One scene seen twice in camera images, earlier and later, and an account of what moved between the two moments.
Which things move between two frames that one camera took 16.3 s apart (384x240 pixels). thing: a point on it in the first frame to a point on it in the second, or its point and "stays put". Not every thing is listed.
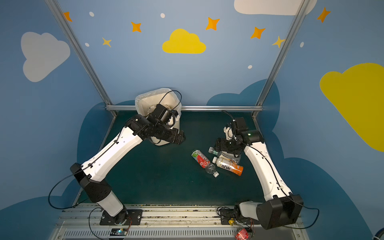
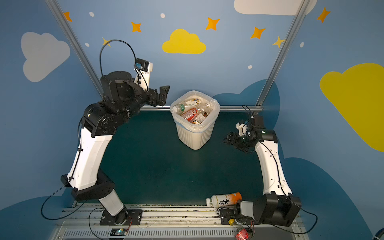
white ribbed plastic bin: (147, 100) to (194, 141)
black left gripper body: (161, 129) to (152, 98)
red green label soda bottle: (204, 162) to (190, 115)
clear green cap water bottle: (211, 150) to (202, 108)
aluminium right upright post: (301, 10) stays put
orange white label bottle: (228, 164) to (220, 200)
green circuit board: (118, 232) stays put
